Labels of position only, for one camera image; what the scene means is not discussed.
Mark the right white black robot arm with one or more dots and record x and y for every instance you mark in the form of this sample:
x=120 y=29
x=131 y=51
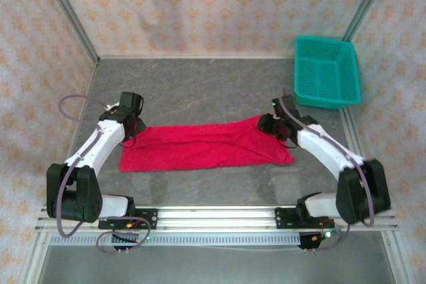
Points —
x=326 y=151

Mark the teal plastic basket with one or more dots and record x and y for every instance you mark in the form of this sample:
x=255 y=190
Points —
x=326 y=71

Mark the aluminium frame post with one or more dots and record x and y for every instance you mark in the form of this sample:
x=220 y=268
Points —
x=366 y=1
x=70 y=14

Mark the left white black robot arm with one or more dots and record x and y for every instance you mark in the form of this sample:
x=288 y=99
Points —
x=96 y=144

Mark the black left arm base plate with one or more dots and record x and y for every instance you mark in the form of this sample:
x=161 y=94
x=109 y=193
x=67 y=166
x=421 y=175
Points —
x=149 y=219

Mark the red towel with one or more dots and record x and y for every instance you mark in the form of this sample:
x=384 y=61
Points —
x=206 y=147

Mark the aluminium mounting rail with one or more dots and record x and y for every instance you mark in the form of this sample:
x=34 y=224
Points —
x=216 y=219

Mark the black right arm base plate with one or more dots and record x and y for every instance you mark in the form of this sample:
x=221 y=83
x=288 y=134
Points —
x=283 y=219

